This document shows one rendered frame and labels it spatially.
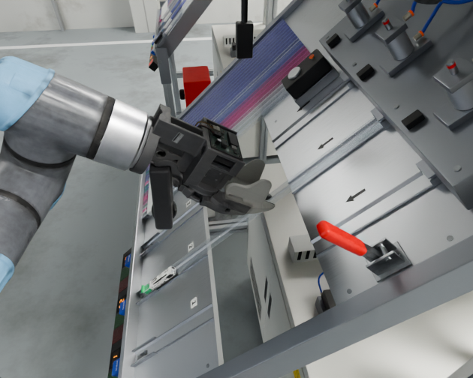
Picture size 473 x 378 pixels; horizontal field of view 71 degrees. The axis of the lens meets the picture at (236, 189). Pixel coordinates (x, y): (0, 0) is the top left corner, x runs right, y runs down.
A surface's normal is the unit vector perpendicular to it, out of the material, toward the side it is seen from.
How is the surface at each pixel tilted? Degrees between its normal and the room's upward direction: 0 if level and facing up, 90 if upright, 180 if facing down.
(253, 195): 90
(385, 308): 90
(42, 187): 73
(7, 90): 57
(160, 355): 43
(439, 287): 90
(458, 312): 0
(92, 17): 90
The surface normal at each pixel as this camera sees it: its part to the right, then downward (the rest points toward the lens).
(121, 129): 0.48, -0.02
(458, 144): -0.68, -0.47
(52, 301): 0.00, -0.73
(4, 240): 0.93, -0.26
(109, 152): 0.11, 0.70
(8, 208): 0.74, -0.48
